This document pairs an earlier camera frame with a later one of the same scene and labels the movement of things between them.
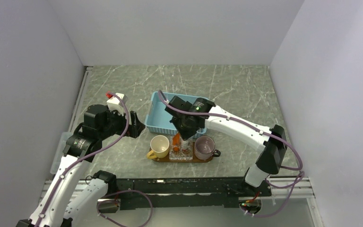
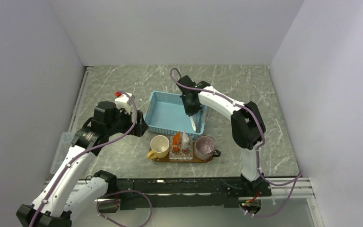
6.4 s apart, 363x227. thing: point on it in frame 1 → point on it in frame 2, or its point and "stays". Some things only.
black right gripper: (185, 135) → (190, 112)
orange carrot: (176, 142) stays
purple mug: (204, 148) stays
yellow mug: (159, 144) stays
